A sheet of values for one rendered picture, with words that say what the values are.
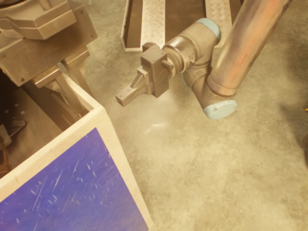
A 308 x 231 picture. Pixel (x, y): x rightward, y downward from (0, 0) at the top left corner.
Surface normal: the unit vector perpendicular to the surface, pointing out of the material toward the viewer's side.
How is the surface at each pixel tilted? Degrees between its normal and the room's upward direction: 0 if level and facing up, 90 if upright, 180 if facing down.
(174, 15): 2
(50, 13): 80
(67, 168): 90
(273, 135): 0
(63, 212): 90
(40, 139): 0
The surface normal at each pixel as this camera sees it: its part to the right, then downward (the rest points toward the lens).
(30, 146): -0.09, -0.58
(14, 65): 0.68, 0.43
